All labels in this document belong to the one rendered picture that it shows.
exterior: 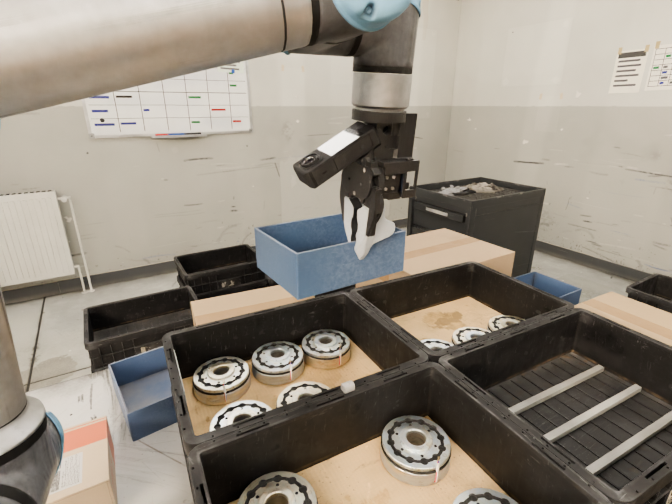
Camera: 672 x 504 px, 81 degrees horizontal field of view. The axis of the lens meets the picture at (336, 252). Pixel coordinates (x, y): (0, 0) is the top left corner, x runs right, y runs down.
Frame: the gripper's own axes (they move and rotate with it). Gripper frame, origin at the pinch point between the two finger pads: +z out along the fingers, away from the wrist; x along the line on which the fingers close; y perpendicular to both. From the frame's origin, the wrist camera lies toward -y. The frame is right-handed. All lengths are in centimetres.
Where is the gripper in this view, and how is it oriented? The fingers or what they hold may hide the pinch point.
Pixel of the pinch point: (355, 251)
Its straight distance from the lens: 59.2
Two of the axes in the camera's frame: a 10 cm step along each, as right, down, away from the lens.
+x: -4.9, -3.9, 7.8
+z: -0.5, 9.1, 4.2
